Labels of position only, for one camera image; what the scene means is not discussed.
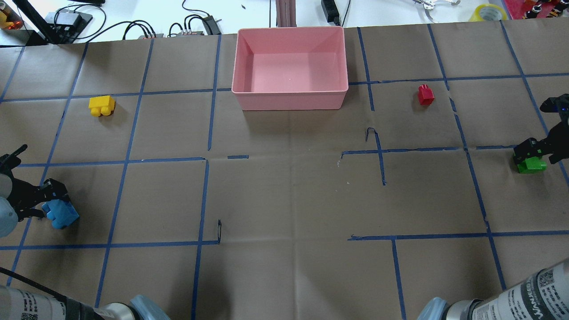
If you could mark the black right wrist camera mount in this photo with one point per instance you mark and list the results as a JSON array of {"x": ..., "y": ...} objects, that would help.
[{"x": 559, "y": 105}]

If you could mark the yellow tape roll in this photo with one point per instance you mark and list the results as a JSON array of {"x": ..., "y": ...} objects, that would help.
[{"x": 488, "y": 12}]

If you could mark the pink plastic box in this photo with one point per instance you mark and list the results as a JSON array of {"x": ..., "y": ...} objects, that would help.
[{"x": 290, "y": 69}]

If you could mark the green toy block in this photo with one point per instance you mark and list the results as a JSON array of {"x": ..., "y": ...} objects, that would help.
[{"x": 529, "y": 165}]

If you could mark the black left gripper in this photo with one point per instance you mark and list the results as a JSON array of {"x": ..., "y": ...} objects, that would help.
[{"x": 27, "y": 195}]

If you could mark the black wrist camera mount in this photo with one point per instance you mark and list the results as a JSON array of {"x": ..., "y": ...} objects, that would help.
[
  {"x": 559, "y": 105},
  {"x": 10, "y": 161}
]

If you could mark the red toy block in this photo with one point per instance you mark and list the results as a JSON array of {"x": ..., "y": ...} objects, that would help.
[{"x": 425, "y": 95}]

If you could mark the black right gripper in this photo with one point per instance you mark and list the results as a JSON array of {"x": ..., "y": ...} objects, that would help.
[{"x": 558, "y": 141}]

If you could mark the blue toy block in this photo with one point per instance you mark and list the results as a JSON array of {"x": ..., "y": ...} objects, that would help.
[{"x": 61, "y": 213}]

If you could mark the aluminium frame post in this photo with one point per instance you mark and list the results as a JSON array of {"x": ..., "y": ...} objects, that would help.
[{"x": 286, "y": 13}]

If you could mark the black power strip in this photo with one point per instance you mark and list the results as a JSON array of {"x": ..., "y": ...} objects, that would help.
[{"x": 332, "y": 15}]

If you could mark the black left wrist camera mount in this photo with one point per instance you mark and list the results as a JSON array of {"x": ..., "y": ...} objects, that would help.
[{"x": 10, "y": 161}]

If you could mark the yellow toy block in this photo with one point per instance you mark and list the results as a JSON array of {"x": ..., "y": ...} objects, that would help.
[{"x": 101, "y": 106}]

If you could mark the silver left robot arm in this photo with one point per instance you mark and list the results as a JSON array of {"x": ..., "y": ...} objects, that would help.
[{"x": 47, "y": 304}]

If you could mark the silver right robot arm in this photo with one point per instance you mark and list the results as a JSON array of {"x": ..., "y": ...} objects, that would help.
[{"x": 544, "y": 295}]

